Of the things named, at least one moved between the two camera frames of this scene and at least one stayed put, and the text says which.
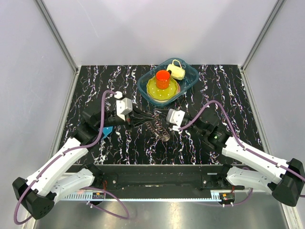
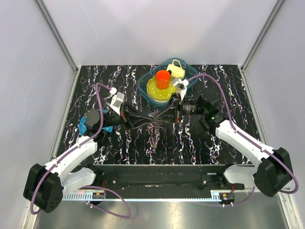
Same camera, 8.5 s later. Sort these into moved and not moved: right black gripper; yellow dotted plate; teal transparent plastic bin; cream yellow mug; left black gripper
Moved: right black gripper
Not moved: teal transparent plastic bin; left black gripper; yellow dotted plate; cream yellow mug
